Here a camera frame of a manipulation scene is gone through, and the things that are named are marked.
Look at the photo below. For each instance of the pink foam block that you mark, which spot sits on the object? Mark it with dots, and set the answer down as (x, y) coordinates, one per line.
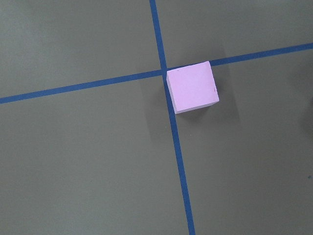
(192, 87)

